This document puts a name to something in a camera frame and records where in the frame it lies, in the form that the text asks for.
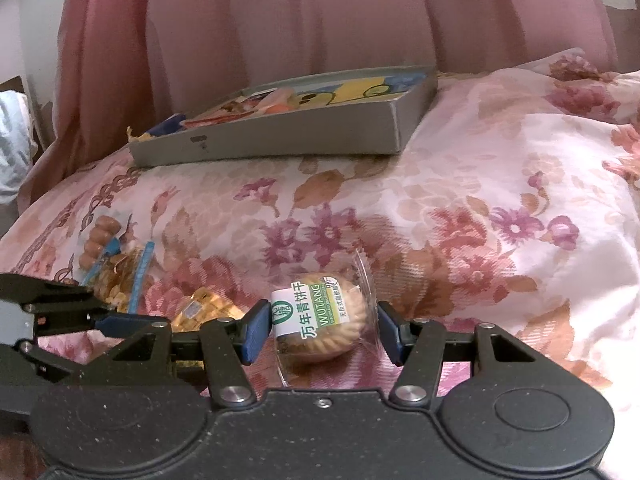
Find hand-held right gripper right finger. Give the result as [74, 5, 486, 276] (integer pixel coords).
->
[377, 300, 576, 403]

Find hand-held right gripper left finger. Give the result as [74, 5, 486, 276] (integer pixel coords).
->
[65, 299, 273, 408]

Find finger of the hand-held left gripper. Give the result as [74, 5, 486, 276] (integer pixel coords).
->
[15, 339, 102, 384]
[0, 273, 169, 339]

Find golden snack packet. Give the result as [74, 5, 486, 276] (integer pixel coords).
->
[169, 287, 247, 335]

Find round biscuit packet green label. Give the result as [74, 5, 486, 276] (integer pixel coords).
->
[271, 249, 379, 387]

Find clear biscuit packet blue stripes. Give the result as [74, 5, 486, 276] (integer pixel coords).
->
[79, 241, 157, 313]

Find grey shallow box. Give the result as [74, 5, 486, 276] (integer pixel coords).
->
[127, 64, 439, 169]

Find floral blanket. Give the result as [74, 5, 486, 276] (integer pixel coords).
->
[0, 47, 640, 413]

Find white cloth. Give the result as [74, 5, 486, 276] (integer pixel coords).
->
[0, 89, 40, 207]

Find orange printed snack packet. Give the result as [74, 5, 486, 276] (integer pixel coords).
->
[184, 99, 262, 130]

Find pink curtain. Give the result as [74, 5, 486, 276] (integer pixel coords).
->
[22, 0, 623, 178]

